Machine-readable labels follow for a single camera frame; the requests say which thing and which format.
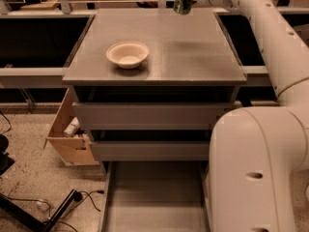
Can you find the grey top drawer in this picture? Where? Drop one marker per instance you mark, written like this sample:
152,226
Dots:
149,116

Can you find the white bottle in box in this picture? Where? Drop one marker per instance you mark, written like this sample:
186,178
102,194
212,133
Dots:
72,128

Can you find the grey rail left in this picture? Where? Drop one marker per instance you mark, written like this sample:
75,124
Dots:
11,78

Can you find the black metal stand left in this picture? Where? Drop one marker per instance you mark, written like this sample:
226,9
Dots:
37,214

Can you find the grey open bottom drawer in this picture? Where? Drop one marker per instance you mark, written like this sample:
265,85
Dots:
154,196

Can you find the grey rail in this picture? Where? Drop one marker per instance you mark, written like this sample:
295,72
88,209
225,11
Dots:
256,76
11,78

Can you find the grey middle drawer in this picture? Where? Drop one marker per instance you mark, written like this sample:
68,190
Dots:
150,150

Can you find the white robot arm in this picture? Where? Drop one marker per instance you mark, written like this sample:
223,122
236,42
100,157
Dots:
255,150

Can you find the grey rail right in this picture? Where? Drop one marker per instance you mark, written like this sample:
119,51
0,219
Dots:
256,76

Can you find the white paper bowl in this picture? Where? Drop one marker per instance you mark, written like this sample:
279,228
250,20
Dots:
127,55

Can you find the green soda can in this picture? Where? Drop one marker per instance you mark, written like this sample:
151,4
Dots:
183,7

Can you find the grey drawer cabinet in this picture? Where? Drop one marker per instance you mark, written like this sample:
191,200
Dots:
190,61

